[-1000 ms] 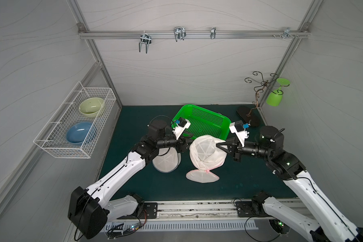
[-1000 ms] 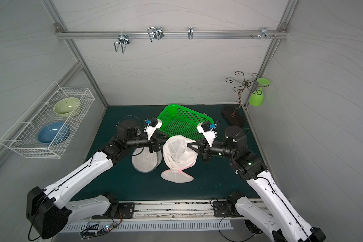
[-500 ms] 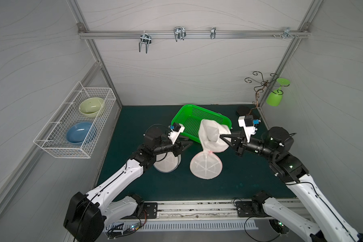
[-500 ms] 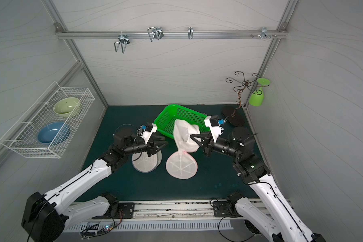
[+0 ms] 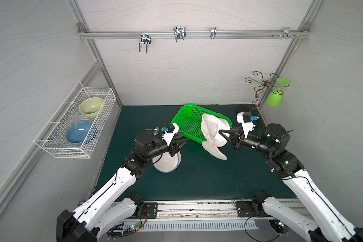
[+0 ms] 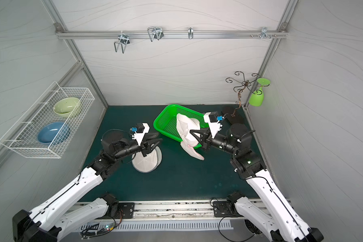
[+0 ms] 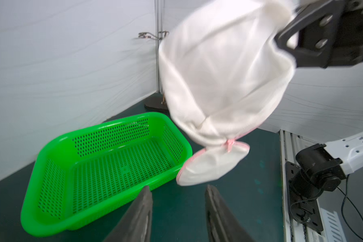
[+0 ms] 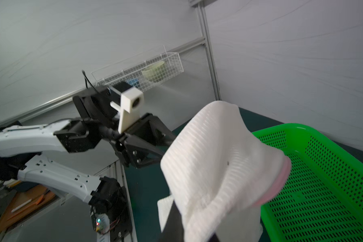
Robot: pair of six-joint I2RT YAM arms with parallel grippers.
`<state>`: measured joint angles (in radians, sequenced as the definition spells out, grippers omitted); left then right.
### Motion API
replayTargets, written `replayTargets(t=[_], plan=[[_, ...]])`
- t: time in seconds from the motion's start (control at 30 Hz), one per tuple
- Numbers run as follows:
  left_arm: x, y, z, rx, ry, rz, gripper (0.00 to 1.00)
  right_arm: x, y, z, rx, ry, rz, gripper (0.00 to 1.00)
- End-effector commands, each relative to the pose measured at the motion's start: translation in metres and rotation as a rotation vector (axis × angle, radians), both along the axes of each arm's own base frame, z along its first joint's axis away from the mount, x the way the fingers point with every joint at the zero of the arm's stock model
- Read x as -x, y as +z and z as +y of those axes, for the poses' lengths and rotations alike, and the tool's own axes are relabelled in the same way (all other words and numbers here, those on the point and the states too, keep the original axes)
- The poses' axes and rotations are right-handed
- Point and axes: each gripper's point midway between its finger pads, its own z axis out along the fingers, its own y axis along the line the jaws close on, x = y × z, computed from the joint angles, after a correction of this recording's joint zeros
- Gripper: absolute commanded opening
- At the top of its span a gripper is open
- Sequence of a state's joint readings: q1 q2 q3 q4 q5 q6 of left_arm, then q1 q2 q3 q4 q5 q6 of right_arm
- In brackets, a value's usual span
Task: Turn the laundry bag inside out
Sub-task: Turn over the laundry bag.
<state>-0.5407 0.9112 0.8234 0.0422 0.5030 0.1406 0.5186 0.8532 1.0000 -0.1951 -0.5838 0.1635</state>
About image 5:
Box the right metal rail hook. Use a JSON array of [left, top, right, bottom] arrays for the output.
[[272, 27, 299, 39]]

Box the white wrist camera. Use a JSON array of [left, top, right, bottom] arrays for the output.
[[237, 111, 259, 138], [161, 123, 179, 146]]

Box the small flat metal hook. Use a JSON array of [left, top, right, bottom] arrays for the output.
[[210, 27, 216, 40]]

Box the looped metal hook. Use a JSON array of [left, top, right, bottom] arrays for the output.
[[173, 27, 187, 42]]

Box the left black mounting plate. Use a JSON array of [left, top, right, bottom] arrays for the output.
[[131, 202, 158, 220]]

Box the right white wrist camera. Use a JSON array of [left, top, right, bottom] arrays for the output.
[[237, 111, 259, 138]]

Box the white slotted cable duct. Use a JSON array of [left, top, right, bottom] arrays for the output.
[[138, 220, 259, 232]]

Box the bronze cup tree stand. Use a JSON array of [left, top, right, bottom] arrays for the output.
[[244, 71, 279, 114]]

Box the left bundle of cables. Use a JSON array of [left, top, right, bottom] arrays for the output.
[[105, 208, 147, 240]]

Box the double prong metal hook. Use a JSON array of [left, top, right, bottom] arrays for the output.
[[139, 33, 152, 53]]

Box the aluminium top rail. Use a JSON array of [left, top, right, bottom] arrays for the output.
[[79, 28, 311, 40]]

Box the green plastic wine glass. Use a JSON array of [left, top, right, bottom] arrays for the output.
[[266, 78, 290, 106]]

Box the blue bowl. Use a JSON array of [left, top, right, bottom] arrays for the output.
[[66, 122, 97, 146]]

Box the round floor cable port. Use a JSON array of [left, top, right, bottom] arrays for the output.
[[269, 219, 290, 235]]

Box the black mounting plate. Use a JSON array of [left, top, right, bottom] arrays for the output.
[[131, 202, 158, 220], [233, 201, 271, 218]]

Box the light green bowl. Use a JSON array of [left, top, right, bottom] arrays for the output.
[[79, 97, 105, 119]]

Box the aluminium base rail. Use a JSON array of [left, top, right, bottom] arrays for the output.
[[78, 198, 306, 224]]

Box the metal spoon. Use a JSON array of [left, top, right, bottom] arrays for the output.
[[153, 127, 159, 135]]

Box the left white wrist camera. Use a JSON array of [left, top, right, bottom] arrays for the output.
[[161, 123, 179, 146]]

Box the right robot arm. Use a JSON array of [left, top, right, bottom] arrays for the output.
[[219, 124, 363, 242]]

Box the green plastic basket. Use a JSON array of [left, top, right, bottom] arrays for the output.
[[171, 104, 232, 144]]

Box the white wire wall basket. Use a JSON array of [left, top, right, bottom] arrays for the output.
[[34, 82, 116, 159]]

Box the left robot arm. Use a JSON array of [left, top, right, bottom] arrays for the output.
[[55, 123, 188, 242]]

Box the right black cable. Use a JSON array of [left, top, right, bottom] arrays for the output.
[[232, 197, 282, 242]]

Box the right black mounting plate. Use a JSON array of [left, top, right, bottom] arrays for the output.
[[233, 201, 271, 218]]

